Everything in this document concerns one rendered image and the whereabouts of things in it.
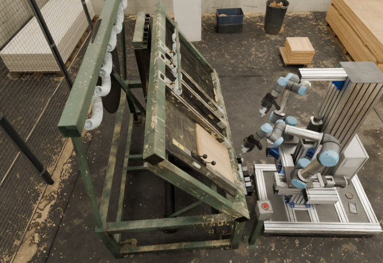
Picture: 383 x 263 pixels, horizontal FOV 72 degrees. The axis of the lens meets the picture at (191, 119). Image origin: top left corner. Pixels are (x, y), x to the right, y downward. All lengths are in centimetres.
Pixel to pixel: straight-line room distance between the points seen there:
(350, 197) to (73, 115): 321
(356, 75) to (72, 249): 332
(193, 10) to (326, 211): 449
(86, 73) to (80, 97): 23
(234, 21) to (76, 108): 542
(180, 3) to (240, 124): 295
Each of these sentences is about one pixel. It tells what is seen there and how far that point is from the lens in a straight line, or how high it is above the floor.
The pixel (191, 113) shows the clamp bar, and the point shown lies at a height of 146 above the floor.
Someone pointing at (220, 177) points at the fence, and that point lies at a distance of 237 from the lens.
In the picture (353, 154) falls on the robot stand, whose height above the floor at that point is 123.
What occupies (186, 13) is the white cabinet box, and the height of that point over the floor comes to 66.
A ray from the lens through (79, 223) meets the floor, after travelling 373.
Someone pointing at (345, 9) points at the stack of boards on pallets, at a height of 69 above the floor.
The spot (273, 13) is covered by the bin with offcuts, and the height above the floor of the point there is 49.
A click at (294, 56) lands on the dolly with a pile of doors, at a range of 556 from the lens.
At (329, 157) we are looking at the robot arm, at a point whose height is 165.
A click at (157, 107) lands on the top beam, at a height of 190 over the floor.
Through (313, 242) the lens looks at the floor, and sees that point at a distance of 359.
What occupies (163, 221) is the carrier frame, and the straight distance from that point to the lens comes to 261.
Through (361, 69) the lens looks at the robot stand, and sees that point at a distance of 225.
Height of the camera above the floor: 318
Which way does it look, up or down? 46 degrees down
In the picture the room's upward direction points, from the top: 3 degrees counter-clockwise
